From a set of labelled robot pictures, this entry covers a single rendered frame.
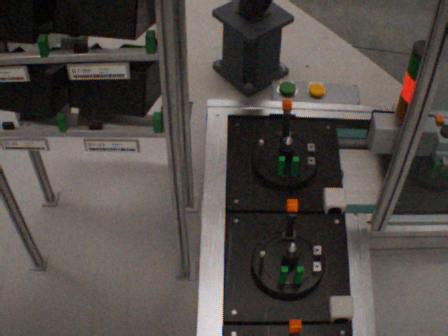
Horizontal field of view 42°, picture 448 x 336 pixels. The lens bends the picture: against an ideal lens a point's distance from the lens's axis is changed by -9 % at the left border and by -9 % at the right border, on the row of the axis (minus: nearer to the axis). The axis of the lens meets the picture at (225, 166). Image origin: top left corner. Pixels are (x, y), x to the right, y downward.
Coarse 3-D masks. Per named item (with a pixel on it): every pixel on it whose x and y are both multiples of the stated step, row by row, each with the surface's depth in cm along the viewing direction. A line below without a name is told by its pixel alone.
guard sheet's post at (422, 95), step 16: (432, 32) 84; (432, 48) 85; (432, 64) 87; (416, 80) 93; (432, 80) 90; (416, 96) 94; (432, 96) 93; (416, 112) 96; (416, 128) 100; (400, 144) 104; (416, 144) 102; (400, 160) 106; (400, 176) 110; (384, 192) 115; (384, 208) 118; (384, 224) 123
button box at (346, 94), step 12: (276, 84) 149; (300, 84) 149; (324, 84) 149; (336, 84) 149; (348, 84) 150; (276, 96) 147; (288, 96) 146; (300, 96) 147; (312, 96) 147; (324, 96) 147; (336, 96) 147; (348, 96) 147
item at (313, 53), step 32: (192, 0) 185; (224, 0) 185; (192, 32) 175; (288, 32) 176; (320, 32) 176; (192, 64) 167; (288, 64) 168; (320, 64) 168; (352, 64) 168; (160, 96) 160; (192, 96) 160; (224, 96) 160; (256, 96) 160; (384, 96) 161
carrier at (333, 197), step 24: (240, 120) 141; (264, 120) 141; (312, 120) 141; (240, 144) 137; (264, 144) 134; (288, 144) 127; (312, 144) 132; (336, 144) 137; (240, 168) 133; (264, 168) 130; (288, 168) 130; (312, 168) 130; (336, 168) 133; (240, 192) 129; (264, 192) 129; (288, 192) 129; (312, 192) 129; (336, 192) 127
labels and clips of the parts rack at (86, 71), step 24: (48, 48) 81; (0, 72) 83; (24, 72) 83; (72, 72) 83; (96, 72) 83; (120, 72) 83; (24, 144) 96; (48, 144) 96; (96, 144) 96; (120, 144) 96
